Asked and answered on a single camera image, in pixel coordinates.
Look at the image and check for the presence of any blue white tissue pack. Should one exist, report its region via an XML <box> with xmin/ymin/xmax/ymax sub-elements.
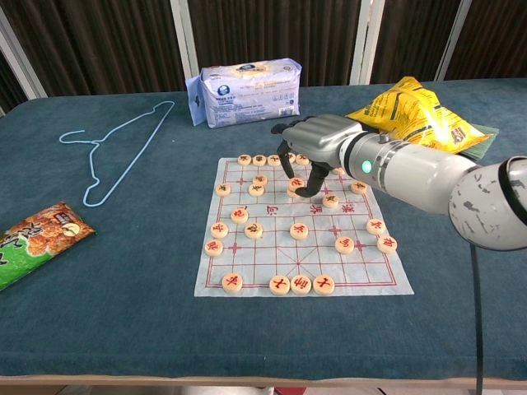
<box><xmin>185</xmin><ymin>58</ymin><xmax>302</xmax><ymax>129</ymax></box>

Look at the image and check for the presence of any light blue wire clothes hanger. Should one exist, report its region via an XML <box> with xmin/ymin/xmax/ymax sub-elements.
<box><xmin>58</xmin><ymin>100</ymin><xmax>175</xmax><ymax>207</ymax></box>

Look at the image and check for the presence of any yellow snack bag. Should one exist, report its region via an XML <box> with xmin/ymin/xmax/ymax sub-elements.
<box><xmin>344</xmin><ymin>76</ymin><xmax>493</xmax><ymax>156</ymax></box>

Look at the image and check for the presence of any black cable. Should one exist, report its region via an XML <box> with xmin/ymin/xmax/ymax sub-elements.
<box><xmin>469</xmin><ymin>242</ymin><xmax>485</xmax><ymax>395</ymax></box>

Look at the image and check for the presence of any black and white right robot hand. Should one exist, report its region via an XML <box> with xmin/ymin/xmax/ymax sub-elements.
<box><xmin>270</xmin><ymin>114</ymin><xmax>364</xmax><ymax>198</ymax></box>

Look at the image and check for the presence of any dark blue-green table cloth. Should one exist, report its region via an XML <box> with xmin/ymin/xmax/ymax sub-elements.
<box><xmin>0</xmin><ymin>77</ymin><xmax>527</xmax><ymax>380</ymax></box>

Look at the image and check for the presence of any orange green snack bag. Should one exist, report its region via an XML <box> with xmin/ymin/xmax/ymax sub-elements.
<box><xmin>0</xmin><ymin>201</ymin><xmax>97</xmax><ymax>293</ymax></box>

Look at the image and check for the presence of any white Chinese chess board sheet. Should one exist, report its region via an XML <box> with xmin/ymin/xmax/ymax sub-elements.
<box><xmin>194</xmin><ymin>156</ymin><xmax>415</xmax><ymax>298</ymax></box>

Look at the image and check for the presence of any brown slatted partition panel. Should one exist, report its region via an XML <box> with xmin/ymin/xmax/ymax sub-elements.
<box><xmin>357</xmin><ymin>0</ymin><xmax>466</xmax><ymax>86</ymax></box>
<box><xmin>0</xmin><ymin>0</ymin><xmax>194</xmax><ymax>100</ymax></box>
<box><xmin>438</xmin><ymin>0</ymin><xmax>527</xmax><ymax>82</ymax></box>
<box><xmin>180</xmin><ymin>0</ymin><xmax>371</xmax><ymax>88</ymax></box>

